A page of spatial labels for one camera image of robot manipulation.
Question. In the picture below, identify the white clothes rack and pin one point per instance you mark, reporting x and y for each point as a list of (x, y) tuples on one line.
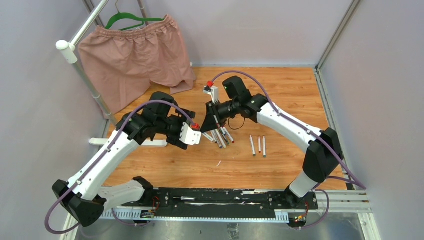
[(68, 49)]

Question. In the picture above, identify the grey capped marker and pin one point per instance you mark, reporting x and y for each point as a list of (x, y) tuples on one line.
[(216, 139)]

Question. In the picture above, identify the teal capped white marker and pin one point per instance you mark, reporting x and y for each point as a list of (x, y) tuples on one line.
[(264, 147)]

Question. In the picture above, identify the pink shorts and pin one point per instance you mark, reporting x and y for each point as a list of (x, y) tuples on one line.
[(123, 64)]

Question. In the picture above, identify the red capped white marker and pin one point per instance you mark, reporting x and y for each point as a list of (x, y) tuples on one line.
[(259, 144)]

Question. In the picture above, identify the green clothes hanger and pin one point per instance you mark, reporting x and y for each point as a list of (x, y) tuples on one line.
[(137, 18)]

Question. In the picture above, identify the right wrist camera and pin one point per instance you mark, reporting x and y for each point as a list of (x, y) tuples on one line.
[(213, 91)]

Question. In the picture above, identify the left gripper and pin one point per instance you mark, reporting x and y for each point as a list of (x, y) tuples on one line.
[(186, 115)]

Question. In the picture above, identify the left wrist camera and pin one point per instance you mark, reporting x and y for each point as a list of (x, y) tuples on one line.
[(189, 136)]

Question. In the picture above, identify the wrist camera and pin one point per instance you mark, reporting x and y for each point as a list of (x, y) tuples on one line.
[(189, 136), (213, 91)]

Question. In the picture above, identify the blue capped white marker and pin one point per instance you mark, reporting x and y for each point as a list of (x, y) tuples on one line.
[(224, 136)]

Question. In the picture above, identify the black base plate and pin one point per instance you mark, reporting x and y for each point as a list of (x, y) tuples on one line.
[(221, 203)]

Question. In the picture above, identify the white acrylic marker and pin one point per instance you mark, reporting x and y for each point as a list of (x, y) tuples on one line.
[(229, 135)]

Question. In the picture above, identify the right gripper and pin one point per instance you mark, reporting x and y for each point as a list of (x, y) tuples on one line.
[(213, 119)]

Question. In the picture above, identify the yellow capped white marker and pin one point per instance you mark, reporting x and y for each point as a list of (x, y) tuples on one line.
[(221, 140)]

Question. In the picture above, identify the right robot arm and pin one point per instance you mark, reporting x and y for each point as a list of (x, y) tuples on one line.
[(321, 147)]

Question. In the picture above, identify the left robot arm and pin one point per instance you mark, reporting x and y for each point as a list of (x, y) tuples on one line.
[(84, 195)]

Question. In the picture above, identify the green capped white marker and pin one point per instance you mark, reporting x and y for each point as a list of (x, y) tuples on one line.
[(252, 145)]

